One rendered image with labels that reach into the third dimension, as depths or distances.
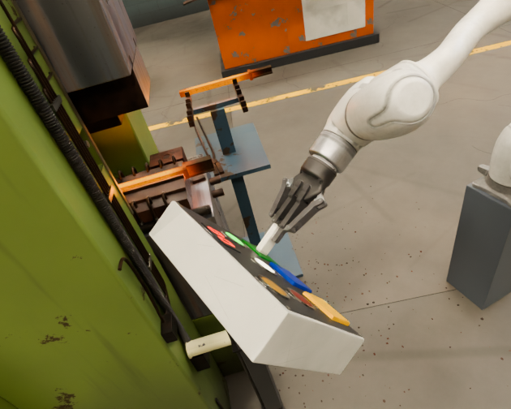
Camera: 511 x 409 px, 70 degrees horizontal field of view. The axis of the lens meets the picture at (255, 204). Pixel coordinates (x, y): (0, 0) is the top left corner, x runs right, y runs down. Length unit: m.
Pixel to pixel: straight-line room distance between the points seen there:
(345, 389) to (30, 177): 1.43
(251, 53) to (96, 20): 3.88
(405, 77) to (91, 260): 0.65
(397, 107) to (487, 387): 1.38
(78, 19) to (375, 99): 0.58
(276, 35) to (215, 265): 4.19
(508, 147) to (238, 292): 1.15
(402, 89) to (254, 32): 4.03
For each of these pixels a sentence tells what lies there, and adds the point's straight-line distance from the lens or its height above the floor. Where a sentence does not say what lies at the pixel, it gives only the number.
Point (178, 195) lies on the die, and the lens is 1.11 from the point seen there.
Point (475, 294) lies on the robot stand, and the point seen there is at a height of 0.07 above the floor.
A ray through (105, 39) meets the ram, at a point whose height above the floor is 1.44.
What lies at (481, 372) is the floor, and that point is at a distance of 1.84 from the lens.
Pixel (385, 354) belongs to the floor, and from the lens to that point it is 1.80.
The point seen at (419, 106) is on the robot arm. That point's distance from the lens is 0.64.
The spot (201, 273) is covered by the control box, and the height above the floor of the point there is 1.18.
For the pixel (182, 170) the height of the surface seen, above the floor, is 1.01.
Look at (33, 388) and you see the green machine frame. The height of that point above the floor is 0.77.
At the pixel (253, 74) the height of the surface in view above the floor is 1.02.
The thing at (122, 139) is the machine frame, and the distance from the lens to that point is 1.39.
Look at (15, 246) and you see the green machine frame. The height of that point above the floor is 1.21.
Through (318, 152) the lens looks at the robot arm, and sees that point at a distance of 0.79.
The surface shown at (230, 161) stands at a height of 0.76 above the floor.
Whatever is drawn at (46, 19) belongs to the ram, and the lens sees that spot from 0.87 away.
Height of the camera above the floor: 1.60
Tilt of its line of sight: 39 degrees down
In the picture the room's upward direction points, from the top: 15 degrees counter-clockwise
